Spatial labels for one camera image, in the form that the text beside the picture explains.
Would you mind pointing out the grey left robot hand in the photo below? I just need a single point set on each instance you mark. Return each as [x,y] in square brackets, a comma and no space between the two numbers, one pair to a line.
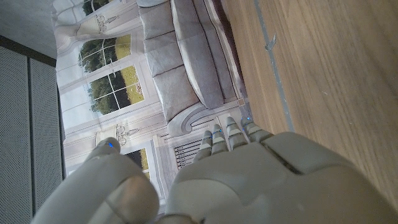
[264,180]

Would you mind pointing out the printed living room backdrop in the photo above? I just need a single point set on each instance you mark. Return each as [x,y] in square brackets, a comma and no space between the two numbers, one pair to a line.
[124,77]

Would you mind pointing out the grey tape outline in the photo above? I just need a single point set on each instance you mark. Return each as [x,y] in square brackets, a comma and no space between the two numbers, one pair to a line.
[273,62]

